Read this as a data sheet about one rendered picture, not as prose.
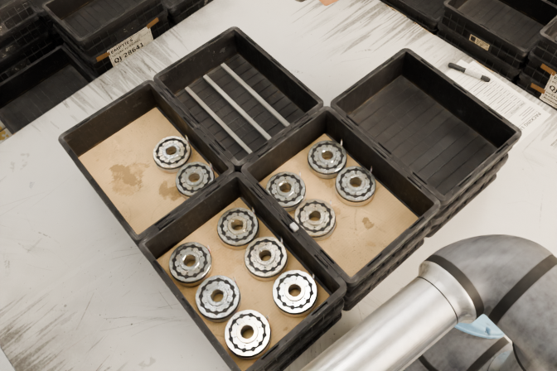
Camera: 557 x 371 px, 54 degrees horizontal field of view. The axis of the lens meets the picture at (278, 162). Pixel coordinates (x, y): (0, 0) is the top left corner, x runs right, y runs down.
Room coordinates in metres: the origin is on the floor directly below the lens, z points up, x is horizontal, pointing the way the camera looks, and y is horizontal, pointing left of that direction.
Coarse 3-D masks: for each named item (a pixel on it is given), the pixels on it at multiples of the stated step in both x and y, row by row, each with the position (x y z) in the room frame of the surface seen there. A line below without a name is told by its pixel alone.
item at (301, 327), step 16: (240, 176) 0.67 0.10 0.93; (208, 192) 0.64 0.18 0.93; (256, 192) 0.62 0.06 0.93; (192, 208) 0.60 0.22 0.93; (272, 208) 0.58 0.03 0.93; (288, 224) 0.53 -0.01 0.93; (144, 240) 0.53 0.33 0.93; (304, 240) 0.49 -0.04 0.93; (320, 256) 0.44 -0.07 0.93; (160, 272) 0.45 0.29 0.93; (336, 272) 0.40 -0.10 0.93; (176, 288) 0.41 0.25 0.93; (304, 320) 0.31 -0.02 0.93; (208, 336) 0.30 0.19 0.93; (288, 336) 0.28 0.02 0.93; (224, 352) 0.26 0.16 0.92; (272, 352) 0.25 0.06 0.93; (256, 368) 0.22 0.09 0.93
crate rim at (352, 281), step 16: (320, 112) 0.84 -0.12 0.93; (336, 112) 0.83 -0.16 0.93; (352, 128) 0.78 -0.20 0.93; (272, 144) 0.76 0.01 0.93; (368, 144) 0.72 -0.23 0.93; (256, 160) 0.72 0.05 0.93; (384, 160) 0.68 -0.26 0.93; (432, 208) 0.53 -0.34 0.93; (416, 224) 0.49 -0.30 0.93; (400, 240) 0.46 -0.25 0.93; (384, 256) 0.43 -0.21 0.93; (368, 272) 0.40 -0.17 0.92
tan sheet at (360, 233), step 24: (312, 144) 0.81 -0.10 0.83; (288, 168) 0.74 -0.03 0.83; (312, 192) 0.66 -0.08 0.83; (384, 192) 0.64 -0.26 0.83; (336, 216) 0.58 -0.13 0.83; (360, 216) 0.58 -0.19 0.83; (384, 216) 0.57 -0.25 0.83; (408, 216) 0.56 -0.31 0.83; (336, 240) 0.52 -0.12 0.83; (360, 240) 0.51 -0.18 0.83; (384, 240) 0.51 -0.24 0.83; (360, 264) 0.45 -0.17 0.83
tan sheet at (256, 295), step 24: (216, 216) 0.62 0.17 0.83; (192, 240) 0.56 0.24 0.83; (216, 240) 0.56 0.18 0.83; (168, 264) 0.51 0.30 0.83; (192, 264) 0.50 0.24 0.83; (216, 264) 0.49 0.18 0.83; (240, 264) 0.49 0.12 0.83; (288, 264) 0.47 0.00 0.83; (192, 288) 0.44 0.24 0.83; (240, 288) 0.43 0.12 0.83; (264, 288) 0.42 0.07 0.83; (264, 312) 0.36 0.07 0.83; (216, 336) 0.32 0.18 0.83; (240, 360) 0.26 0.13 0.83
